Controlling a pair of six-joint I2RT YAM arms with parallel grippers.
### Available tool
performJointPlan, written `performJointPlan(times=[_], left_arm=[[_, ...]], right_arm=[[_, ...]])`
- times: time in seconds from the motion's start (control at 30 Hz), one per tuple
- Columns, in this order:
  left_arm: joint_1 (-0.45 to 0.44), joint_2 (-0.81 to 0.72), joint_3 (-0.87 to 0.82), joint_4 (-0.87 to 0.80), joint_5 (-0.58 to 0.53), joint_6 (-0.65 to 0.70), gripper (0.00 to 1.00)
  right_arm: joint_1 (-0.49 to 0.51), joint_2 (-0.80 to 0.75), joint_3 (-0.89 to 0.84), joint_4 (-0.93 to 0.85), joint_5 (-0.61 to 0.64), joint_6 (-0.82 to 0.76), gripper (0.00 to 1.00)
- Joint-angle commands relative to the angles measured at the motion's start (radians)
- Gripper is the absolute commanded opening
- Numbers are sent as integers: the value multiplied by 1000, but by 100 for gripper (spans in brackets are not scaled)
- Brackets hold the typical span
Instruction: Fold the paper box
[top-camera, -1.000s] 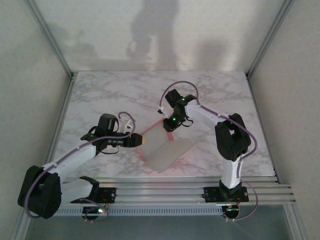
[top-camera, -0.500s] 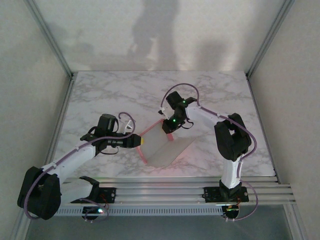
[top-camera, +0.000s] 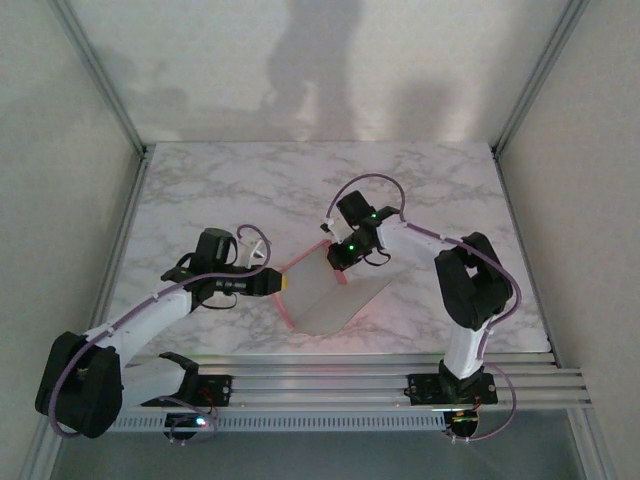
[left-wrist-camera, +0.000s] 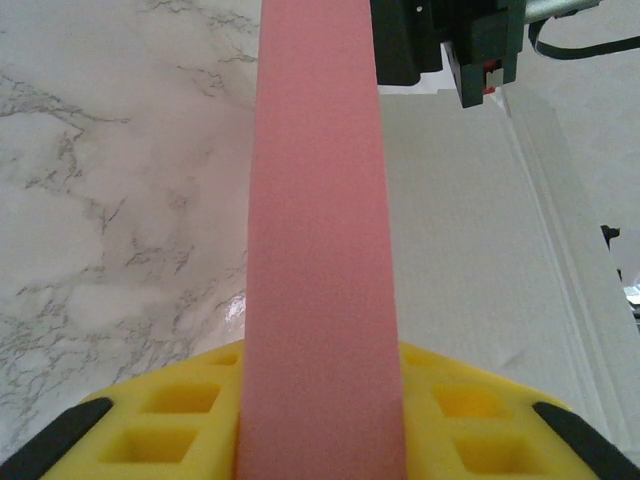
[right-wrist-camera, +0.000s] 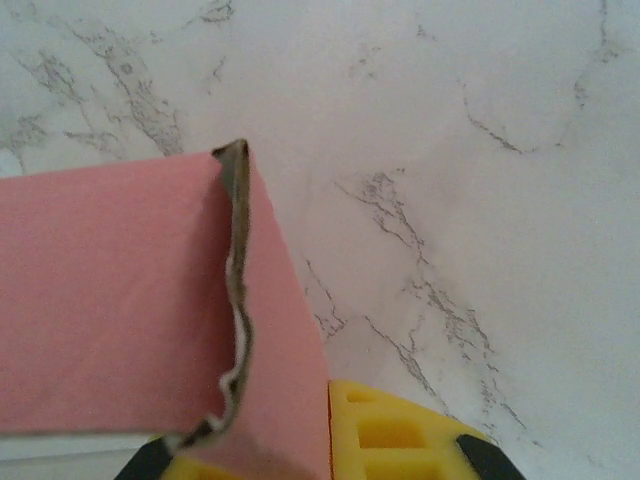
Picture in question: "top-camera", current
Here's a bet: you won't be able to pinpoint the pink and white paper box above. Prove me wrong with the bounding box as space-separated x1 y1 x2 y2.
272 239 394 337

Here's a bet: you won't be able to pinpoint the left gripper thin black cable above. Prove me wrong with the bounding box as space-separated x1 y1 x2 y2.
198 293 240 310

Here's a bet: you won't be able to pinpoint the aluminium side rail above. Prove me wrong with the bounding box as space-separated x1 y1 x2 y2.
74 147 154 371
492 147 560 369

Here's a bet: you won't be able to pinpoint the aluminium frame cross rails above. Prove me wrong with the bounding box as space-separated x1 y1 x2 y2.
44 349 594 414

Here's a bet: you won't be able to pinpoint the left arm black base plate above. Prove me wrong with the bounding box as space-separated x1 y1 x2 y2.
194 374 234 407

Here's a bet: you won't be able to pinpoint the grey slotted cable duct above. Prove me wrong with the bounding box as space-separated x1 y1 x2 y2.
107 412 447 433

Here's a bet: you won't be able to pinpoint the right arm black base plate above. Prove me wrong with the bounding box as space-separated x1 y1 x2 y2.
408 373 499 406

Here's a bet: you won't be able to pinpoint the aluminium frame post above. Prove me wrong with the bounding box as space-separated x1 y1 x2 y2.
47 0 151 157
492 0 592 154

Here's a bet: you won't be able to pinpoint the aluminium frame leg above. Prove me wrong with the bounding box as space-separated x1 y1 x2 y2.
19 412 66 480
569 409 619 480

